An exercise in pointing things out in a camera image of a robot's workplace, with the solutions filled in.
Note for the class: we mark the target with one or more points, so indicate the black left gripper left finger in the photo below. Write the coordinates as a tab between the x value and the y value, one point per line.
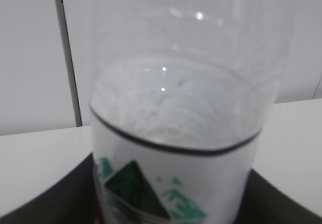
71	200

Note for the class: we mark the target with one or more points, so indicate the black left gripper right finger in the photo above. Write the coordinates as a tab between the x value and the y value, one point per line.
263	203

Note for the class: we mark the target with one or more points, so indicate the clear water bottle red label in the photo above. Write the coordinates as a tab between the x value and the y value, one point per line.
181	93

